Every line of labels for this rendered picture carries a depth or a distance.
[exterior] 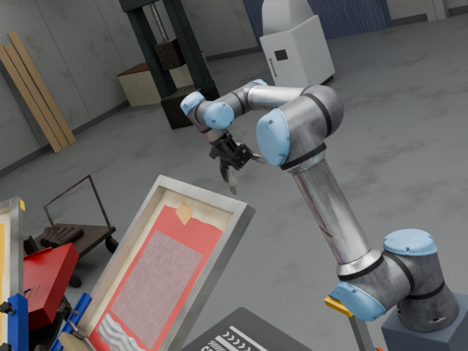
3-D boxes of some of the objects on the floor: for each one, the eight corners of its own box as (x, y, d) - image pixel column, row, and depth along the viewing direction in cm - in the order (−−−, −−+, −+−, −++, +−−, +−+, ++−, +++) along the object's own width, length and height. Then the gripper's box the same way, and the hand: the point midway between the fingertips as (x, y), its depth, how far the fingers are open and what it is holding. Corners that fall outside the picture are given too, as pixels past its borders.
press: (201, 127, 836) (123, -65, 738) (164, 130, 901) (88, -47, 803) (232, 107, 879) (163, -77, 782) (195, 111, 944) (127, -59, 846)
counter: (153, 93, 1213) (140, 63, 1189) (216, 85, 1066) (203, 49, 1042) (130, 106, 1174) (116, 75, 1150) (193, 99, 1028) (178, 63, 1003)
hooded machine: (309, 98, 779) (277, -2, 730) (276, 100, 825) (244, 7, 776) (340, 76, 822) (311, -19, 773) (306, 80, 867) (278, -10, 819)
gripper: (204, 159, 171) (241, 203, 180) (246, 114, 177) (280, 159, 186) (191, 156, 178) (227, 198, 188) (232, 113, 184) (264, 157, 193)
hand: (248, 178), depth 189 cm, fingers open, 14 cm apart
